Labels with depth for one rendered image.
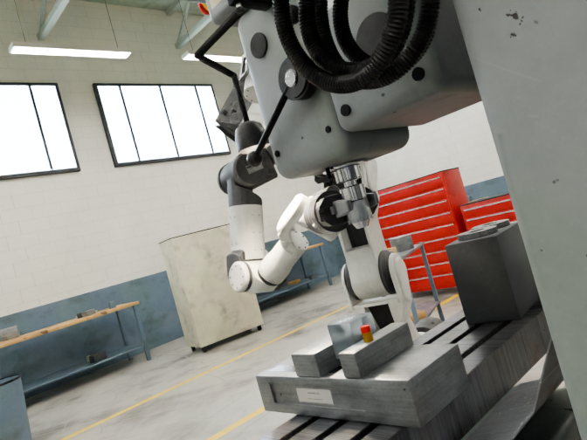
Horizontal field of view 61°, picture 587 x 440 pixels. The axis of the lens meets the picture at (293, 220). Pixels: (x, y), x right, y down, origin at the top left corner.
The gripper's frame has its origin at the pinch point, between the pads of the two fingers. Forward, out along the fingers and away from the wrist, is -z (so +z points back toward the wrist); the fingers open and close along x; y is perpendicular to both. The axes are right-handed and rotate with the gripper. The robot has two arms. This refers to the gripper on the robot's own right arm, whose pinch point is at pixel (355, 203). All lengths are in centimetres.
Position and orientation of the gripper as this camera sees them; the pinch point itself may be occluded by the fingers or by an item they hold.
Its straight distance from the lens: 92.7
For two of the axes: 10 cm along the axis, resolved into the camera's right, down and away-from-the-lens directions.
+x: 9.2, -2.5, 3.1
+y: 2.7, 9.6, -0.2
